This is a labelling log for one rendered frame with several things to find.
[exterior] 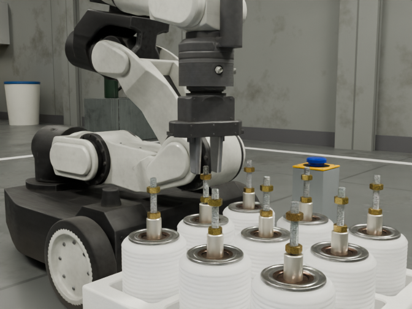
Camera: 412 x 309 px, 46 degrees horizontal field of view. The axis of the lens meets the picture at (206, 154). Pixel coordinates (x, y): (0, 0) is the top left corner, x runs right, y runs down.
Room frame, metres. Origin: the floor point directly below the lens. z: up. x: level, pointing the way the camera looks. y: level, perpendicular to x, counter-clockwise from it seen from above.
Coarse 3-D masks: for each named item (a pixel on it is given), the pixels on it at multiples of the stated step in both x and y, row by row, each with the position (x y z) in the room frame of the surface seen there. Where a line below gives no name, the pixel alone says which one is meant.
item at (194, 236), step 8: (184, 224) 0.76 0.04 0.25; (232, 224) 0.77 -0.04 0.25; (184, 232) 0.74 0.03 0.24; (192, 232) 0.73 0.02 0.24; (200, 232) 0.73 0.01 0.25; (224, 232) 0.74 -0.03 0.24; (232, 232) 0.76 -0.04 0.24; (192, 240) 0.73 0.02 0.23; (200, 240) 0.73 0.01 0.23; (224, 240) 0.74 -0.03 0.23; (232, 240) 0.76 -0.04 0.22
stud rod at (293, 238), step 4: (292, 200) 0.53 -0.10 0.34; (296, 200) 0.53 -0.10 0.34; (292, 204) 0.53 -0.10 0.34; (296, 204) 0.53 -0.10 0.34; (292, 208) 0.53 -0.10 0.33; (296, 208) 0.53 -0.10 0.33; (292, 212) 0.53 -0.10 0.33; (296, 212) 0.53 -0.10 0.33; (292, 224) 0.53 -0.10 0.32; (296, 224) 0.53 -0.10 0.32; (292, 228) 0.53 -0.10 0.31; (296, 228) 0.53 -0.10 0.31; (292, 232) 0.53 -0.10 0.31; (296, 232) 0.53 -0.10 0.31; (292, 236) 0.53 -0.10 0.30; (296, 236) 0.53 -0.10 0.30; (292, 240) 0.53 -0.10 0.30; (296, 240) 0.53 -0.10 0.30; (292, 244) 0.53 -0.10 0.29; (296, 244) 0.53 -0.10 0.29
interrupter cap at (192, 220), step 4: (188, 216) 0.79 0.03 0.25; (192, 216) 0.79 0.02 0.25; (196, 216) 0.79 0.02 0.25; (220, 216) 0.79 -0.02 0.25; (224, 216) 0.79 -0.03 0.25; (184, 220) 0.77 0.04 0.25; (188, 220) 0.77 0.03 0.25; (192, 220) 0.77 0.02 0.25; (196, 220) 0.78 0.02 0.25; (220, 220) 0.77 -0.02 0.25; (224, 220) 0.77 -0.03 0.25; (228, 220) 0.77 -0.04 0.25; (188, 224) 0.75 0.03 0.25; (192, 224) 0.74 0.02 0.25; (196, 224) 0.74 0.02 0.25; (200, 224) 0.74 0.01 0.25; (204, 224) 0.74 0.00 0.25; (208, 224) 0.74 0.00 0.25; (220, 224) 0.75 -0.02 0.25; (224, 224) 0.75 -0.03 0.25
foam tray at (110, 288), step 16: (96, 288) 0.67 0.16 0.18; (112, 288) 0.67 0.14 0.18; (96, 304) 0.66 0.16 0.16; (112, 304) 0.63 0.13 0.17; (128, 304) 0.62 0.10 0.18; (144, 304) 0.62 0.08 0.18; (160, 304) 0.62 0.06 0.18; (176, 304) 0.62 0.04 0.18; (384, 304) 0.62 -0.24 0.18; (400, 304) 0.62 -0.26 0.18
